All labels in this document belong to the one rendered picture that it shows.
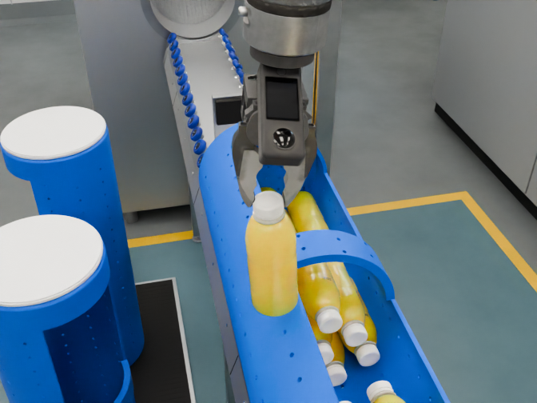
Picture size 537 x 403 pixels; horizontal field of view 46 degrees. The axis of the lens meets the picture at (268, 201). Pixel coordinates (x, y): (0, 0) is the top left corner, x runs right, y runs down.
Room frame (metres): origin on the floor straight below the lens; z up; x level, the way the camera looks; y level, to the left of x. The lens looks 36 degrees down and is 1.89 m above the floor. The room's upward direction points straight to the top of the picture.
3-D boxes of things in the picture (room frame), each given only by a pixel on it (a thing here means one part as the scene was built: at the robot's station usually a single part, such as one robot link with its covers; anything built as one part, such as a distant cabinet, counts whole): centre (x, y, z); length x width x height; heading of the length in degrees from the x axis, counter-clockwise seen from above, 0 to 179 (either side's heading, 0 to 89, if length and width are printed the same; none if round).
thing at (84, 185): (1.49, 0.59, 0.59); 0.28 x 0.28 x 0.88
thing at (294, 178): (0.66, -0.03, 1.46); 0.06 x 0.03 x 0.09; 6
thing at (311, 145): (0.64, -0.03, 1.51); 0.05 x 0.02 x 0.09; 96
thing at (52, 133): (1.49, 0.59, 1.03); 0.28 x 0.28 x 0.01
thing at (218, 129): (1.60, 0.11, 1.00); 0.10 x 0.04 x 0.15; 103
